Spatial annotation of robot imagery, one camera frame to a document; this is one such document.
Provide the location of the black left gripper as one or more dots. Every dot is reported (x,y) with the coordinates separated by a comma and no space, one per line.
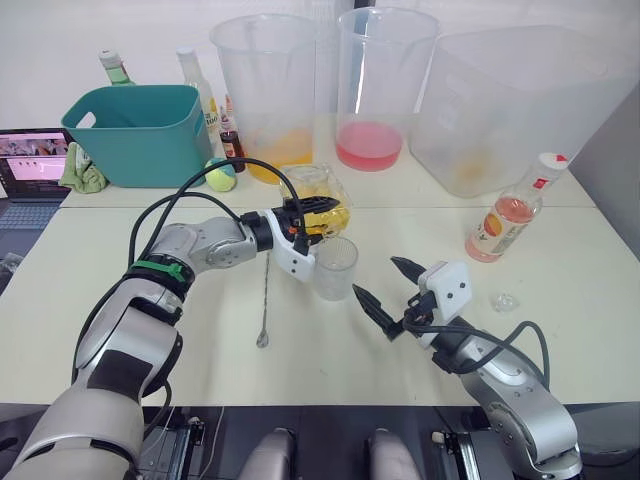
(295,220)

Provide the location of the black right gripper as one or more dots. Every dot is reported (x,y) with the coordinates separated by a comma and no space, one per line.
(417,312)

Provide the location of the square glass bottle amber liquid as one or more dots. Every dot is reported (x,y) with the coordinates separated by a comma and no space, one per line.
(332,220)

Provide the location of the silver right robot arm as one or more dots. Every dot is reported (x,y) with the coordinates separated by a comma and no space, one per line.
(520,410)

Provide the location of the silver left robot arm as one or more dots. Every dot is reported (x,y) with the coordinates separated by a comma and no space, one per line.
(110,350)

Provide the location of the ribbed clear drinking glass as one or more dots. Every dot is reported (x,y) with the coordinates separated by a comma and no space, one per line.
(336,275)

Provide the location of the plastic beaker with red liquid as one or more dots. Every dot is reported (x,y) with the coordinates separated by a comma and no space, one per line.
(370,145)

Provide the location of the small dark red bottle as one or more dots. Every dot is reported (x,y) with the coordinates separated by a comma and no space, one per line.
(232,145)

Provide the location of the plastic beaker with orange liquid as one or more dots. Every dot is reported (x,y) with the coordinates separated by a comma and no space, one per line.
(270,100)

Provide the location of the juice bottle with white cap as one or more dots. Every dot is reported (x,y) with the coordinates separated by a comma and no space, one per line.
(505,220)

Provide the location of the long metal bar spoon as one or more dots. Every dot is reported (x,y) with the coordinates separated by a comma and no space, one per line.
(262,340)

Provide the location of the clear bottle with white cap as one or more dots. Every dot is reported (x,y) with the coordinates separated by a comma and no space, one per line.
(192,70)

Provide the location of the green glass bottle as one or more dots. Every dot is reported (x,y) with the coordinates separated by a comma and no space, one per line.
(116,72)

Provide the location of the yellow and blue ball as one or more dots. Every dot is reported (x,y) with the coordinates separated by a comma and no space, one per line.
(220,177)

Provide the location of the small clear glass stopper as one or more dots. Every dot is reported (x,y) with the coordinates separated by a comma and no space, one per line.
(502,303)

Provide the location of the grey rounded shape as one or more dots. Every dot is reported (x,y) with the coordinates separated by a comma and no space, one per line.
(272,455)
(395,455)

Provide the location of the teal plastic bin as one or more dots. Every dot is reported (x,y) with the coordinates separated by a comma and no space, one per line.
(145,150)

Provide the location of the large translucent plastic container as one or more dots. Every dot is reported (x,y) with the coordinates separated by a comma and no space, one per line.
(500,125)

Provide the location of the green cloth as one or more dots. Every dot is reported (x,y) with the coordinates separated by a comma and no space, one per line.
(82,175)

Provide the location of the open laptop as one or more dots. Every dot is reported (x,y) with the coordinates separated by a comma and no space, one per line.
(30,165)

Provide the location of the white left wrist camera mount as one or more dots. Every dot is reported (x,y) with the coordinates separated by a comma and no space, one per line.
(295,262)

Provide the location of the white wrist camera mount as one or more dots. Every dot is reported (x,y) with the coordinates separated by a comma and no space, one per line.
(295,262)
(450,287)

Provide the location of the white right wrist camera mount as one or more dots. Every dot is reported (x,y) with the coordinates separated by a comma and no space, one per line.
(450,287)

